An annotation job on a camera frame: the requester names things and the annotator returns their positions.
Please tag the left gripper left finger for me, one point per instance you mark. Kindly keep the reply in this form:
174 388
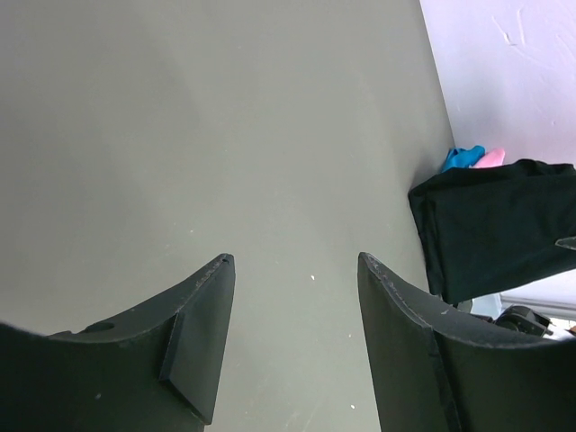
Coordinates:
154 367

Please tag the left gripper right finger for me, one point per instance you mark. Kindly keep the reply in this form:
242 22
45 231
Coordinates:
436 368

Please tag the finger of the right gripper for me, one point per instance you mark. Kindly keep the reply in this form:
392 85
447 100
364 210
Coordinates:
567 243

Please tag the black t shirt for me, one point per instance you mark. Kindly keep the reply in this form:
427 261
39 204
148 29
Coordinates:
490 230

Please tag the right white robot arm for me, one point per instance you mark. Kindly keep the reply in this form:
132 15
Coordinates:
524 319

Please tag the folded pink t shirt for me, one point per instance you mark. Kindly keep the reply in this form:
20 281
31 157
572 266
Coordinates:
492 158

